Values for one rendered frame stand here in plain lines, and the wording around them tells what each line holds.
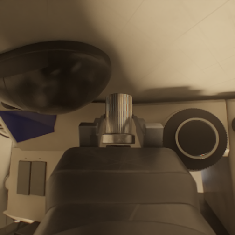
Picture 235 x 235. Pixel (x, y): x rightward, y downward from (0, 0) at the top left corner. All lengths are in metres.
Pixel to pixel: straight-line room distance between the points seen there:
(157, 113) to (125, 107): 0.07
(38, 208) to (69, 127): 0.13
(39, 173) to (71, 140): 0.08
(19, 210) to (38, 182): 0.06
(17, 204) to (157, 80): 0.27
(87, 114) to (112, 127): 0.07
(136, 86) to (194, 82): 0.06
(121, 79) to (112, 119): 0.04
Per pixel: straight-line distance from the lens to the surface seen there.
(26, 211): 0.31
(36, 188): 0.29
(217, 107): 0.23
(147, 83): 0.17
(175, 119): 0.19
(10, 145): 0.77
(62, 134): 0.23
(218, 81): 0.18
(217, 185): 0.30
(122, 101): 0.16
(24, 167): 0.30
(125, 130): 0.15
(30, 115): 0.25
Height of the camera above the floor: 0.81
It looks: 9 degrees down
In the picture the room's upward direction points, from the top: 179 degrees counter-clockwise
